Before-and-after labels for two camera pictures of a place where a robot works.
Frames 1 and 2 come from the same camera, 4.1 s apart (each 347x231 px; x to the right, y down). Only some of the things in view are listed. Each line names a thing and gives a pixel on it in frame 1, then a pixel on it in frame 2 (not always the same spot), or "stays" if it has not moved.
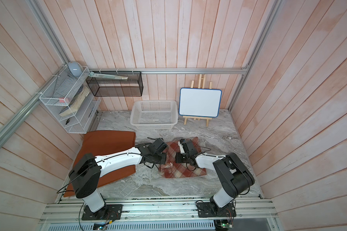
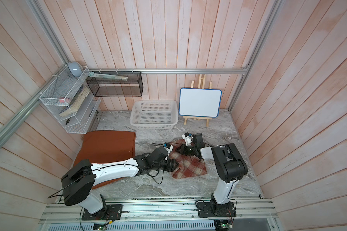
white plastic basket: x=155 y=114 stays
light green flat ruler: x=92 y=74 stays
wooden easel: x=203 y=80 stays
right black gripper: x=178 y=156 → x=184 y=149
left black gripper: x=163 y=161 → x=171 y=165
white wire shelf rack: x=69 y=96 stays
